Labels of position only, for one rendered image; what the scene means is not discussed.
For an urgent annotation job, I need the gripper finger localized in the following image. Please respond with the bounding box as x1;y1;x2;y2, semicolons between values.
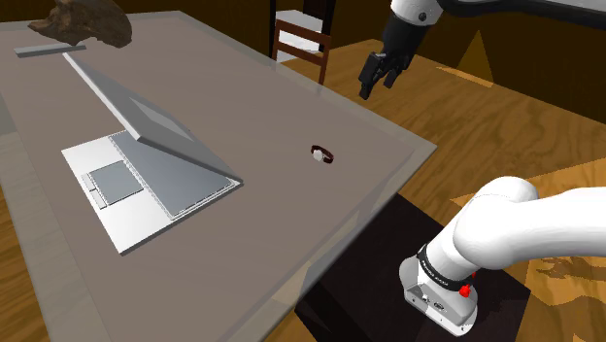
357;51;388;101
383;63;405;90

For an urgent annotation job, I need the dark wooden chair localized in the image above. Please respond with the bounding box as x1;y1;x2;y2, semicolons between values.
268;0;338;86

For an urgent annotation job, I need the grey table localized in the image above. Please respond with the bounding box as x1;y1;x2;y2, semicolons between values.
0;10;439;342

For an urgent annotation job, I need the dark robot stand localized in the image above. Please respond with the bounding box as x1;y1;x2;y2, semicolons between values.
294;192;532;342

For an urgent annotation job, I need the silver open laptop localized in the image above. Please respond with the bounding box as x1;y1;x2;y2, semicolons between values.
60;51;246;257

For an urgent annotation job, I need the brown rough rock-shaped object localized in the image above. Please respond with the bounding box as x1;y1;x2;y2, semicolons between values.
27;0;134;50

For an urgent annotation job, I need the grey flat bar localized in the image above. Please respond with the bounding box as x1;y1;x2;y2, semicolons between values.
13;42;88;59

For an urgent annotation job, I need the brown strap wristwatch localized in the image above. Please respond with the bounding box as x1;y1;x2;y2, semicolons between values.
310;144;336;166

